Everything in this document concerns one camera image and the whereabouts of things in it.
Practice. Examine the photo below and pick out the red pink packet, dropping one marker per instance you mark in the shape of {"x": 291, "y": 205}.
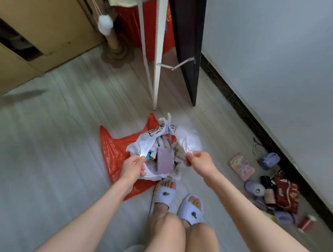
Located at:
{"x": 241, "y": 166}

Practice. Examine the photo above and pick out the person's left forearm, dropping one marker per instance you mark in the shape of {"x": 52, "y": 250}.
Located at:
{"x": 86, "y": 223}

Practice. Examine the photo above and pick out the red snack bag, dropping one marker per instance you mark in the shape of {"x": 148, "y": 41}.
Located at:
{"x": 287, "y": 192}

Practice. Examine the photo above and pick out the blue white can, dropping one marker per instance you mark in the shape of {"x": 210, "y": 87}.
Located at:
{"x": 284, "y": 219}
{"x": 269, "y": 161}

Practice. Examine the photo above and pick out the small red bottle white cap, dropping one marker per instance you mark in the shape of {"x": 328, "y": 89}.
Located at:
{"x": 306, "y": 223}

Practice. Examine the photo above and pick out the person's left hand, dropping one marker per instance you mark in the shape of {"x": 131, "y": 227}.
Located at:
{"x": 132, "y": 170}

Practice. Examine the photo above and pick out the red plastic bag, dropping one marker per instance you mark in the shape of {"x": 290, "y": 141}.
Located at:
{"x": 112, "y": 152}

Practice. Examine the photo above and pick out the lavender slipper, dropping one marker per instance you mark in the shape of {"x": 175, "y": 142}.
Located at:
{"x": 165, "y": 198}
{"x": 187, "y": 211}

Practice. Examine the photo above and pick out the lavender left slipper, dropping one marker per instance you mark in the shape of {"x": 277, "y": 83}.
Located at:
{"x": 165, "y": 198}

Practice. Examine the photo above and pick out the brown bottle black cap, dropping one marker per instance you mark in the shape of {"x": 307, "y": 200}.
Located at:
{"x": 269, "y": 195}

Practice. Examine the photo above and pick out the person's right foot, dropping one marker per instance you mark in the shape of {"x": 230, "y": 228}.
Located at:
{"x": 194, "y": 202}

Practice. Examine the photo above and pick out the black leaning board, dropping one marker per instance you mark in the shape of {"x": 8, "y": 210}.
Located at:
{"x": 190, "y": 48}

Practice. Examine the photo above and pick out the cardboard cat scratching post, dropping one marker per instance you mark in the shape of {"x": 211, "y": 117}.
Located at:
{"x": 115, "y": 44}

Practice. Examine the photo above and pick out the person's right forearm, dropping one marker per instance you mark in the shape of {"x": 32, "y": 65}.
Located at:
{"x": 261, "y": 232}

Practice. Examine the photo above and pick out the white printed plastic bag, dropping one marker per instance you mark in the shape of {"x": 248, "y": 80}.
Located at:
{"x": 188, "y": 139}

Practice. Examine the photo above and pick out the lavender drink can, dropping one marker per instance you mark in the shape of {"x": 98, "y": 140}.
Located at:
{"x": 255, "y": 189}

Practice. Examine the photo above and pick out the lavender right slipper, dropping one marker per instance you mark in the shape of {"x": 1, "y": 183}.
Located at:
{"x": 187, "y": 211}

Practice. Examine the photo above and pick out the person's right hand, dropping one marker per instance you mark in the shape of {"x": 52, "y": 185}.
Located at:
{"x": 203, "y": 164}

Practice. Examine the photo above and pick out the pink spiral notebook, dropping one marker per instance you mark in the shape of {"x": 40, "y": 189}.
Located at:
{"x": 165, "y": 160}

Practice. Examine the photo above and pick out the person's right leg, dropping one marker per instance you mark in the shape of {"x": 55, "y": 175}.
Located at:
{"x": 203, "y": 243}

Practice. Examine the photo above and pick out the red cardboard box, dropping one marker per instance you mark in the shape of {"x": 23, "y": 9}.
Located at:
{"x": 130, "y": 25}

